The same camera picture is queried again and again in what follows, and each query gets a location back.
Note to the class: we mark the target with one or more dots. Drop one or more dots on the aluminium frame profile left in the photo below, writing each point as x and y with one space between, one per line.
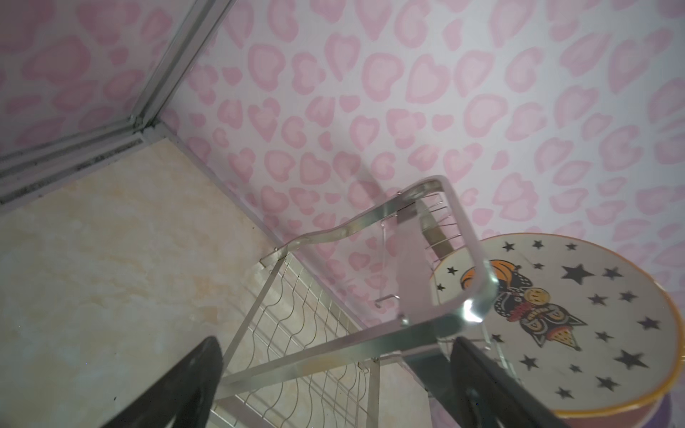
82 80

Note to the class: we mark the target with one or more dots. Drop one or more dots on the white star cartoon plate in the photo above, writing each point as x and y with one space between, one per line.
586 331

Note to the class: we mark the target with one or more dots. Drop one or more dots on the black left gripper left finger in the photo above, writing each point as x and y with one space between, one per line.
182 397

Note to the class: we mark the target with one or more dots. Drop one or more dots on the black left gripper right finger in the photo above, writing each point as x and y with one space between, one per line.
486 396

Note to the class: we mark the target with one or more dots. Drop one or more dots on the stainless steel dish rack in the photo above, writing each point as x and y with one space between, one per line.
414 335

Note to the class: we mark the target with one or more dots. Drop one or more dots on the pink plate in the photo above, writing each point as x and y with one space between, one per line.
637 418

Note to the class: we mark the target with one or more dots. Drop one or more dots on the purple plate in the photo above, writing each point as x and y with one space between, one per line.
674 412

